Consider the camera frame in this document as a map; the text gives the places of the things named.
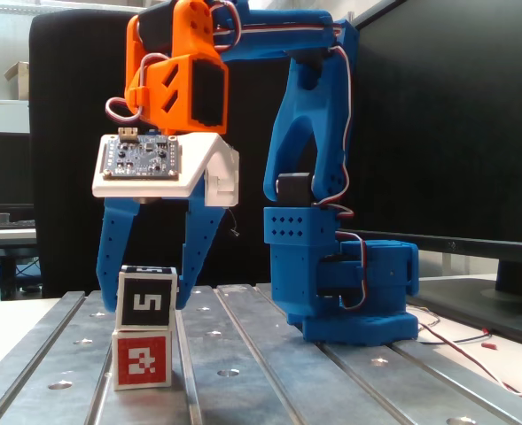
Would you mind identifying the blue gripper, black servo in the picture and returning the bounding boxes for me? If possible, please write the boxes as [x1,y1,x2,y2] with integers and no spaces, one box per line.
[96,127,229,313]

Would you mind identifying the black cube with white five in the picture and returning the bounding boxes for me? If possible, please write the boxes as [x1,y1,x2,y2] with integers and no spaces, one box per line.
[114,264,178,332]

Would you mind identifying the red cube with white marker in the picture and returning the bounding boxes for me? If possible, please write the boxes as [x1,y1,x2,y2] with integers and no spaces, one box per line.
[112,329,174,391]

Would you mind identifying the white background desk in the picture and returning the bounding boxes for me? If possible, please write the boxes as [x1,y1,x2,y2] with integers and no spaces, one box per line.
[0,228,40,302]

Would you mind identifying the small black background monitor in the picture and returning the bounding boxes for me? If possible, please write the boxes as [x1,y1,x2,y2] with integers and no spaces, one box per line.
[0,131,35,209]

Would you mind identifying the white cabinet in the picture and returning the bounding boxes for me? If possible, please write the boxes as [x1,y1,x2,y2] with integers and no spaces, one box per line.
[0,98,30,134]

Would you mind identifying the brown cardboard box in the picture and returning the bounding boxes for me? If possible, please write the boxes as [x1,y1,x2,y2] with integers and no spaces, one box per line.
[3,60,30,101]

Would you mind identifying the large black computer monitor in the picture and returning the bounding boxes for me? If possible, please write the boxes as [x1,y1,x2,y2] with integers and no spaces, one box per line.
[338,0,522,349]

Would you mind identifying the slotted metal base plate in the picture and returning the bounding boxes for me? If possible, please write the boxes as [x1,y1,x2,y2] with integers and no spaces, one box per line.
[0,282,522,425]

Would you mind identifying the thin dark cable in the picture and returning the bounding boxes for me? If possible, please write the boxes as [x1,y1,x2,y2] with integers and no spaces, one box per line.
[419,329,495,345]

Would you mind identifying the red and white cable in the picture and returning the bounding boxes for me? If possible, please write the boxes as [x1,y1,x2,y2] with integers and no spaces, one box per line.
[413,305,522,399]

